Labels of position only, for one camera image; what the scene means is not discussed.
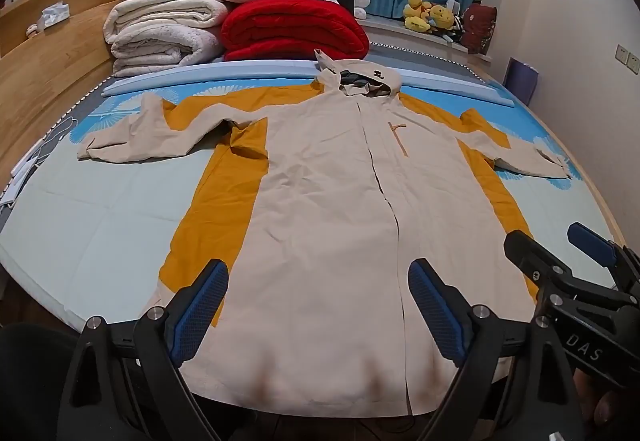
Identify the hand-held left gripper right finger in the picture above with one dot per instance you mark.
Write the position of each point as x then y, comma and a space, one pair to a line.
437, 308

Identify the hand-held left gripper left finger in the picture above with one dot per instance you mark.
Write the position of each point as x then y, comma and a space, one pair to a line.
200, 306

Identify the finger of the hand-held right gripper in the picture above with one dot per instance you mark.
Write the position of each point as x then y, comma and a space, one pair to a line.
530, 258
592, 241

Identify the beige and mustard hooded jacket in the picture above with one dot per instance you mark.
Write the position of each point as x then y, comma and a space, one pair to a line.
325, 221

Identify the person's right hand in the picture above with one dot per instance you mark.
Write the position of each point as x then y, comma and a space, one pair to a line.
607, 403

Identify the light blue floral bed sheet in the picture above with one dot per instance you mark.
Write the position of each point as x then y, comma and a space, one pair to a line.
100, 221

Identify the purple bag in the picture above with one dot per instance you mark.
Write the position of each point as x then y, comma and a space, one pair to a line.
521, 78

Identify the light blue foam strip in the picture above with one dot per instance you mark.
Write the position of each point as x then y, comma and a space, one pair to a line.
210, 73

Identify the dark red cushion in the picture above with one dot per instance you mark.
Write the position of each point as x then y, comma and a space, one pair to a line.
479, 28

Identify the window bench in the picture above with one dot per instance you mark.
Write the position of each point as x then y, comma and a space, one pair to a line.
400, 38

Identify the yellow plush toy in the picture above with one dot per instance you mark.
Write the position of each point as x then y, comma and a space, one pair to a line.
442, 17
417, 16

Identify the pale pink folded quilt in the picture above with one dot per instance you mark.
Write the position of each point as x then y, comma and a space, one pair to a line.
160, 51

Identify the wooden headboard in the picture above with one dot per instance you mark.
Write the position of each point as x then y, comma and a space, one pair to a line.
45, 81

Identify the red folded blanket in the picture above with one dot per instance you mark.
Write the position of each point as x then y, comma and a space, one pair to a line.
295, 28

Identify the cream folded quilt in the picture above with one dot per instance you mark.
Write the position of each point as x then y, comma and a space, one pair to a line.
165, 13

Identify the white plush toy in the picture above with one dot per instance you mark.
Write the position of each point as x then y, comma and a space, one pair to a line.
361, 3

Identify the small beige ornament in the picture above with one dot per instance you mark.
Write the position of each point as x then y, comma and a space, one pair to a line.
31, 29

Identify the white tissue pack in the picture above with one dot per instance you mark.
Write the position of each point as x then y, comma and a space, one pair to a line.
52, 15

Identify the wall socket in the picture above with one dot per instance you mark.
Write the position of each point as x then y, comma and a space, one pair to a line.
629, 58

